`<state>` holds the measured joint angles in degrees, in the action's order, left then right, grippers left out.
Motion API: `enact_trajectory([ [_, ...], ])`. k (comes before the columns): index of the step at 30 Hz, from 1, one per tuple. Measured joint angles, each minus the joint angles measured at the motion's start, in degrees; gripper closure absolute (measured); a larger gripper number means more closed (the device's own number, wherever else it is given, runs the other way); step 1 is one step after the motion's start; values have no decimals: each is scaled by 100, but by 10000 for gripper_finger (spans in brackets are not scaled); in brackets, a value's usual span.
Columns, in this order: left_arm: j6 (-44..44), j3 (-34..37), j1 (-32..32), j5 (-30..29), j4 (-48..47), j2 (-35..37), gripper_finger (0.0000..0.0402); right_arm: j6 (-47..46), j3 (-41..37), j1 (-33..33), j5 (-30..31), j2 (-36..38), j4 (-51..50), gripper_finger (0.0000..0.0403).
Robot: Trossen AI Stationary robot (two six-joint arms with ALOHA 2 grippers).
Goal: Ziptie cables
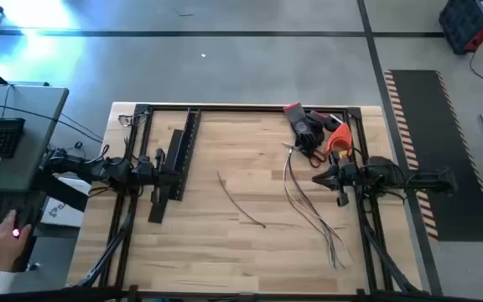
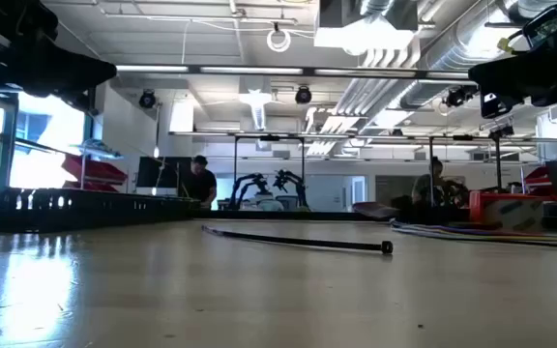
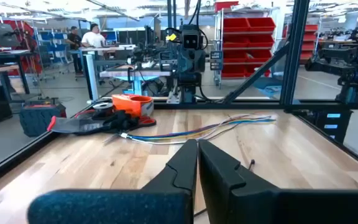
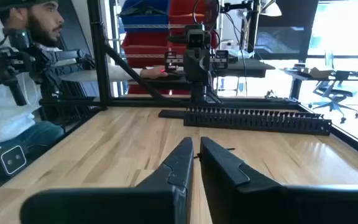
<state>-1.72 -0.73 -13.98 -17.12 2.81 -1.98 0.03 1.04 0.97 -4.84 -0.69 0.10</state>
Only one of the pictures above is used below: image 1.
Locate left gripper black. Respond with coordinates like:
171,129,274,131
131,147,184,206

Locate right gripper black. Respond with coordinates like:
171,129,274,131
311,161,366,207

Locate black duct cover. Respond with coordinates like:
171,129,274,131
147,128,184,224

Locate multicoloured wire bundle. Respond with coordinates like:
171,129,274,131
281,143,354,270

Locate black slotted cable duct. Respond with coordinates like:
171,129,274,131
169,107,203,201

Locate red and white box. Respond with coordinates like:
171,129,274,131
324,122,355,160

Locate grey glove with red cuff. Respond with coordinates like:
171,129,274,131
306,109,329,146
283,102,316,154

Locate black tape roll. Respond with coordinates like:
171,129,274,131
323,115,342,133

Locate black slanted flat bar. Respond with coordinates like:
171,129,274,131
31,169,91,213

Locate white cardboard box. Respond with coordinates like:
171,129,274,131
39,174,92,228

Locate black striped floor mat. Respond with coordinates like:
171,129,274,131
382,69,483,243

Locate black computer mouse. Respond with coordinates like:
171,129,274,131
9,204,35,242

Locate grey desk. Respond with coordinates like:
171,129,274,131
0,82,70,294

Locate person's hand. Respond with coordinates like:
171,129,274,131
0,208,33,273

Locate black and red toolbox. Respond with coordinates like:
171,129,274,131
437,0,483,55

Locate red-handled scissors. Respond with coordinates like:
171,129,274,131
282,141,329,169

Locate loose grey cable loop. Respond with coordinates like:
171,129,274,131
117,109,148,128

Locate black aluminium table frame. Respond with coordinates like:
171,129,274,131
69,102,427,302

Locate black desk cable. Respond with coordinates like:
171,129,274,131
0,83,105,143

